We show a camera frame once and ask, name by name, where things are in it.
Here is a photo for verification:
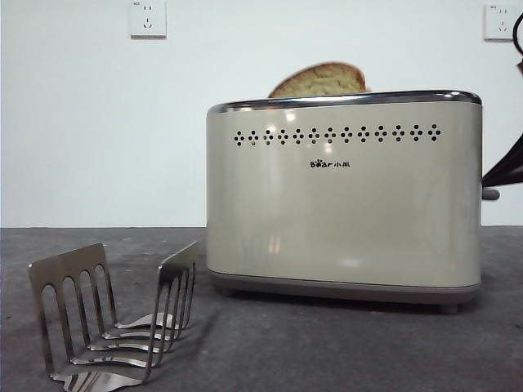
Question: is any brown-crusted bread slice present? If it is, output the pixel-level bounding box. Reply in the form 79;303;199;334
267;60;373;99

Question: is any white wall socket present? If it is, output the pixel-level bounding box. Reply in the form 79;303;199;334
129;0;168;41
484;2;515;42

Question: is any slotted steel bread rack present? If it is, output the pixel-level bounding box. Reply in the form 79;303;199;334
27;239;200;392

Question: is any cream toaster with chrome top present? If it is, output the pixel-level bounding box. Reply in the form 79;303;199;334
205;88;502;315

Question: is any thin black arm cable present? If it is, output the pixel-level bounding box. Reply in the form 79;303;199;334
511;7;523;63

